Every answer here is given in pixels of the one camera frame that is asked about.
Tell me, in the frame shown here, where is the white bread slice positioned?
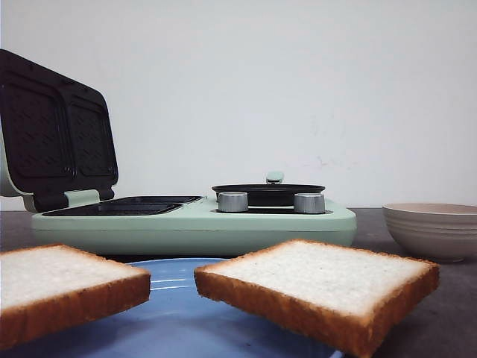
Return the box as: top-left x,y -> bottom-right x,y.
1,244 -> 151,349
194,239 -> 439,357

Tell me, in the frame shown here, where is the blue plate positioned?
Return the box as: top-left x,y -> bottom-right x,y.
1,258 -> 343,357

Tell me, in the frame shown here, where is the breakfast maker hinged lid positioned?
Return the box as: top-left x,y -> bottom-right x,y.
1,50 -> 119,213

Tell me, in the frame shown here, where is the mint green breakfast maker base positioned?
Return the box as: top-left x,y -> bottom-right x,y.
31,198 -> 357,257

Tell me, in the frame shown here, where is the left silver control knob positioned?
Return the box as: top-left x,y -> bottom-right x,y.
218,192 -> 248,213

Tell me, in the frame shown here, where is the small black frying pan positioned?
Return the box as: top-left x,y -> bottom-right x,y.
212,172 -> 326,207

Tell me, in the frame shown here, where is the right silver control knob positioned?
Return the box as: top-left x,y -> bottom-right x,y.
294,192 -> 326,214

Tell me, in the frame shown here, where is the beige ribbed bowl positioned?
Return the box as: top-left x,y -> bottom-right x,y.
382,203 -> 476,262

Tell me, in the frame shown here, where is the silver control knob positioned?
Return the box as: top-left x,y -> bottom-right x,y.
218,192 -> 248,213
294,192 -> 326,214

